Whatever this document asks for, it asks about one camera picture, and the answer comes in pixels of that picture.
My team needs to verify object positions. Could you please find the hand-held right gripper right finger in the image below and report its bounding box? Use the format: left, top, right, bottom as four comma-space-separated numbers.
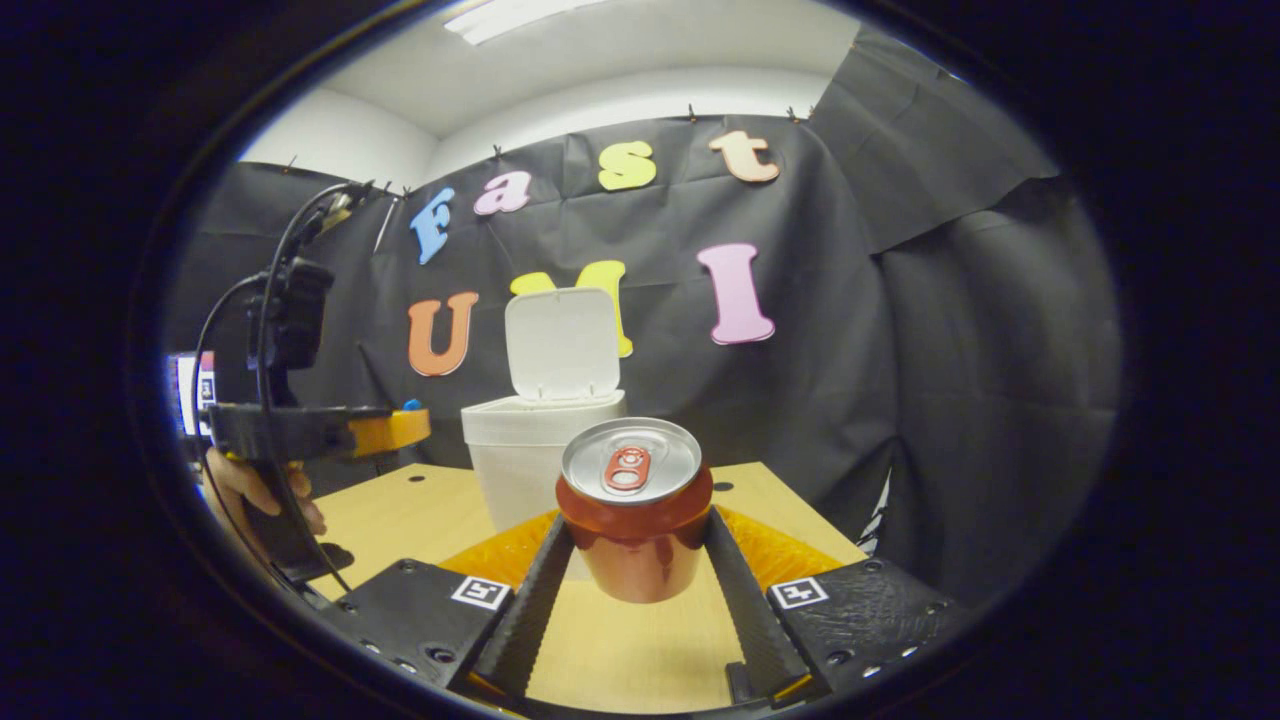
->
703, 505, 966, 706

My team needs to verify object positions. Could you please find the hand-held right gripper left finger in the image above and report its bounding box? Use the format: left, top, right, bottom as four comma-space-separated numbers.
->
335, 510, 578, 703

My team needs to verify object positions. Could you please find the red pop can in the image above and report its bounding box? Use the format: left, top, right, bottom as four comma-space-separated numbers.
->
556, 417, 715, 604

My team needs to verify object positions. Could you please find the white desktop garbage bin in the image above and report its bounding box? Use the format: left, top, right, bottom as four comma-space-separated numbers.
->
461, 288, 629, 536

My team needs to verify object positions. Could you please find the wooden desktop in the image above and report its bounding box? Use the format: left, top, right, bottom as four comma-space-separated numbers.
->
300, 462, 869, 716

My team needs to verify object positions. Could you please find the computer monitor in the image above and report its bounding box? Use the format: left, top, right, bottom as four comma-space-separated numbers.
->
175, 352, 216, 438

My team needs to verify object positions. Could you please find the black backdrop cloth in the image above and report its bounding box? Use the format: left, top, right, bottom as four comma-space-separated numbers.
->
165, 25, 1121, 601

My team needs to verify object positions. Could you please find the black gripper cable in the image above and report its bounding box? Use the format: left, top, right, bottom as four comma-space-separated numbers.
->
188, 180, 373, 593

